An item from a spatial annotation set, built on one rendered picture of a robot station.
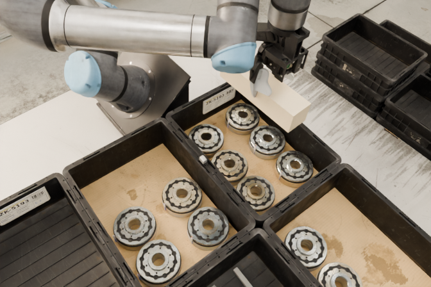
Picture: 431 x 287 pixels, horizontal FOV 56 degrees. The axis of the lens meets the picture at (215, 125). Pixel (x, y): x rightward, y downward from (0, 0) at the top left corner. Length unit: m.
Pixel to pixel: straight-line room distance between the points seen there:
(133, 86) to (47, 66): 1.55
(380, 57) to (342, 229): 1.23
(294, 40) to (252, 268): 0.54
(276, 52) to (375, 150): 0.71
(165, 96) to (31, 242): 0.54
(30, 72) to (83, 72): 1.59
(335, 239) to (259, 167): 0.27
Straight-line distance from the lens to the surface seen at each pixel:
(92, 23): 0.74
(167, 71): 1.25
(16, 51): 2.91
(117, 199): 1.10
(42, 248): 1.09
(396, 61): 2.18
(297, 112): 0.92
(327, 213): 1.12
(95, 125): 1.42
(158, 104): 1.25
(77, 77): 1.17
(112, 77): 1.18
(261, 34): 0.87
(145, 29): 0.71
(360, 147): 1.45
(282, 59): 0.85
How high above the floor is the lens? 1.78
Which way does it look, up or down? 51 degrees down
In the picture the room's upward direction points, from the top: 5 degrees clockwise
